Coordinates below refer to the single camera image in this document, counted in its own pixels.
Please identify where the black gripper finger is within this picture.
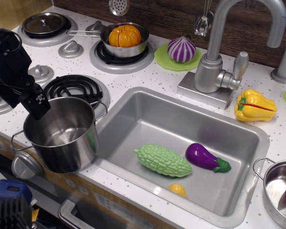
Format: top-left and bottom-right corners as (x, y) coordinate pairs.
(18, 83), (51, 120)

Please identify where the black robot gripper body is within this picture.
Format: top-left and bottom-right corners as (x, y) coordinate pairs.
(0, 28), (35, 108)

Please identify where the large steel stock pot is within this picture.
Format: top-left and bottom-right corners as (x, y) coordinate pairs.
(22, 96), (99, 173)

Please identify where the silver stove knob left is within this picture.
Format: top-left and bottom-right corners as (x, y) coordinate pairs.
(28, 64), (54, 83)

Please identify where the back left stove burner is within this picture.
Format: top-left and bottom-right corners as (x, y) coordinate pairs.
(17, 15), (78, 47)

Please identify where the steel pot lid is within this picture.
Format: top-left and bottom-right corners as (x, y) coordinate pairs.
(22, 12), (67, 35)

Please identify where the silver stove knob centre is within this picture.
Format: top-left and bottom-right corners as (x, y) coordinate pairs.
(58, 41), (84, 59)

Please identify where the silver stove knob back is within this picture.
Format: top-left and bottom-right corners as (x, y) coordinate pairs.
(85, 21), (106, 36)

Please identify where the steel pot at right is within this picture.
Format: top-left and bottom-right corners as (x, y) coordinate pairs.
(253, 157), (286, 229)

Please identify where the front black coil burner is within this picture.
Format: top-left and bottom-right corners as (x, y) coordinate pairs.
(42, 74), (110, 118)

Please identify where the silver oven dial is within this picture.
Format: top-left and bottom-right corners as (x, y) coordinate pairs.
(11, 151), (43, 180)

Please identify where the back right coil burner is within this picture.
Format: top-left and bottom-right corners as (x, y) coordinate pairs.
(89, 41), (154, 74)

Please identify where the blue black clamp device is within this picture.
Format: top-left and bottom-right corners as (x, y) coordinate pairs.
(0, 179), (32, 229)

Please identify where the grey sink basin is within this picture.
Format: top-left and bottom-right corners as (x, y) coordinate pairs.
(94, 87), (270, 228)

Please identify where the orange toy pumpkin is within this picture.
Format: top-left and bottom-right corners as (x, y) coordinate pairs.
(108, 24), (142, 48)

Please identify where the small steel saucepan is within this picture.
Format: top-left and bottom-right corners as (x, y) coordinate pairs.
(68, 22), (149, 58)

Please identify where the hanging perforated ladle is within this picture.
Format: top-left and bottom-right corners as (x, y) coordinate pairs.
(109, 0), (130, 17)

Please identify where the light green plate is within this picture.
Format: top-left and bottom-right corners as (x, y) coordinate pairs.
(154, 43), (202, 71)

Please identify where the green toy bitter gourd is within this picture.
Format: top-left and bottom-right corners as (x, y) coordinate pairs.
(133, 144), (192, 177)

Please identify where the purple white toy onion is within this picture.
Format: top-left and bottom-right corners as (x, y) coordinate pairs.
(167, 36), (196, 63)

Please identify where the yellow toy corn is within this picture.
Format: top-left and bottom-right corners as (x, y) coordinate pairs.
(168, 183), (187, 198)

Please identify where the purple toy eggplant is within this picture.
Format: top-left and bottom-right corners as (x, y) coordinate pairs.
(185, 143), (231, 173)

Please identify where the silver toy faucet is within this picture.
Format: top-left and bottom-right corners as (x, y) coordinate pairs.
(177, 0), (286, 110)

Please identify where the hanging clear spoon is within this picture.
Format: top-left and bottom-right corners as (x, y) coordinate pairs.
(194, 0), (214, 37)

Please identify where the yellow toy bell pepper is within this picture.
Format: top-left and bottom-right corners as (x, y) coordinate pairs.
(234, 89), (277, 122)

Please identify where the silver oven door handle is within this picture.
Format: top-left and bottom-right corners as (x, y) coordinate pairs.
(58, 199), (101, 229)

